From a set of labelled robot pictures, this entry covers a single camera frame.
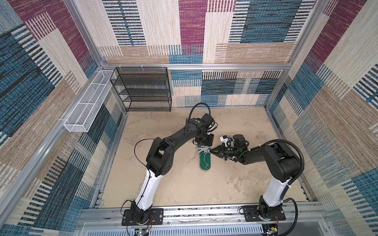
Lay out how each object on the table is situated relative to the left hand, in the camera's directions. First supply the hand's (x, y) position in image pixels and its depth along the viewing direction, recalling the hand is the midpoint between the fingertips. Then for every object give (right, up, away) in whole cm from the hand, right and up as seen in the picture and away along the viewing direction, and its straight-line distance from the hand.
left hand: (211, 142), depth 92 cm
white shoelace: (-5, -4, 0) cm, 6 cm away
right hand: (-1, -6, -1) cm, 6 cm away
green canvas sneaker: (-4, -9, -2) cm, 10 cm away
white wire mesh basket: (-80, +14, 0) cm, 82 cm away
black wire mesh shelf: (-48, +37, +19) cm, 64 cm away
